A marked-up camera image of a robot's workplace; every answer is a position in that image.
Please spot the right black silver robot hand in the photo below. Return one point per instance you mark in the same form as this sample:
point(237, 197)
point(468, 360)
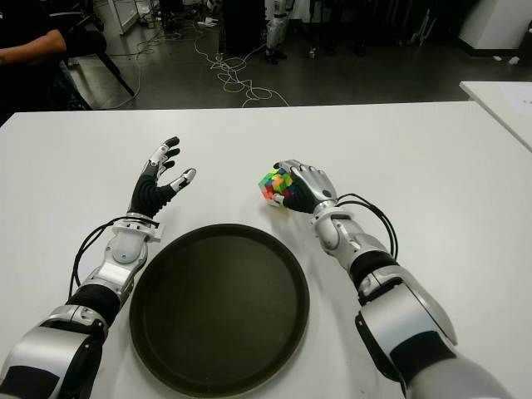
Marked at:
point(313, 187)

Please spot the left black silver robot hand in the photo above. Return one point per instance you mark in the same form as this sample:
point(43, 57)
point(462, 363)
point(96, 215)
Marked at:
point(147, 193)

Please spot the multicoloured Rubik's cube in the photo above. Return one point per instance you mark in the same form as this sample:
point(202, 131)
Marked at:
point(274, 185)

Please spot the bystander bare forearm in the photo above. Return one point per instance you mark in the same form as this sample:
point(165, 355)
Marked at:
point(37, 47)

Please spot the right silver black robot arm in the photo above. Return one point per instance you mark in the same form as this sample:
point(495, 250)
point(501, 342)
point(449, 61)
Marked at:
point(407, 320)

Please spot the left silver black robot arm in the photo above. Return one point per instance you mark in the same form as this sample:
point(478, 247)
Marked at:
point(122, 249)

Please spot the dark brown round plate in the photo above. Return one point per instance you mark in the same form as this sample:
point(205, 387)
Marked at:
point(220, 311)

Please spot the small silver floor object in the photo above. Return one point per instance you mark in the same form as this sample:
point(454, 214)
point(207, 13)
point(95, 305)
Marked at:
point(313, 52)

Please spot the black chair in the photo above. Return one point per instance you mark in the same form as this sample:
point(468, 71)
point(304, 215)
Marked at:
point(89, 41)

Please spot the white humanoid robot legs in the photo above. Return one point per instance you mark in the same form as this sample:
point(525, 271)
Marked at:
point(274, 29)

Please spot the black cabinet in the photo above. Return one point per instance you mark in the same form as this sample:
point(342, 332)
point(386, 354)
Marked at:
point(245, 25)

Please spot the white power strip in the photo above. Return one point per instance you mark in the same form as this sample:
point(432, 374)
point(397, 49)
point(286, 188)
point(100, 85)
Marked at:
point(206, 23)

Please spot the white cabinet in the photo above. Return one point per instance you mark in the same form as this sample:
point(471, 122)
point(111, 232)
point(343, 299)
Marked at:
point(124, 12)

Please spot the grey folded stand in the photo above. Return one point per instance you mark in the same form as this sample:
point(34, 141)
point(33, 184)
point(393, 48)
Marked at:
point(422, 29)

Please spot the white side table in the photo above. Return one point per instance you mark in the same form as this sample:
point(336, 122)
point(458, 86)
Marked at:
point(503, 104)

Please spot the seated person black clothing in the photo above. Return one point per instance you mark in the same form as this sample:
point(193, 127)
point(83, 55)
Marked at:
point(21, 16)

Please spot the small white floor object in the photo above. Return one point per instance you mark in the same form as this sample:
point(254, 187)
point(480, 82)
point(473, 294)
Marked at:
point(514, 60)

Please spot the white machine base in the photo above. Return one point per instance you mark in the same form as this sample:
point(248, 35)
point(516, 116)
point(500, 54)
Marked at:
point(494, 25)

